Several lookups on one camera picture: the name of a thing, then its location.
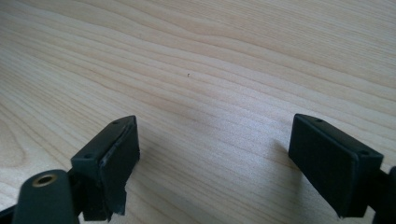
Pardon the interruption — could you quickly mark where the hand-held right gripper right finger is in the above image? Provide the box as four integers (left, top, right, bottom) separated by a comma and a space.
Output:
288, 113, 385, 218

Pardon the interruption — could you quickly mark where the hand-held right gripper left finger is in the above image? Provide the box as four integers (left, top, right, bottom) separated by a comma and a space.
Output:
70, 115, 141, 223

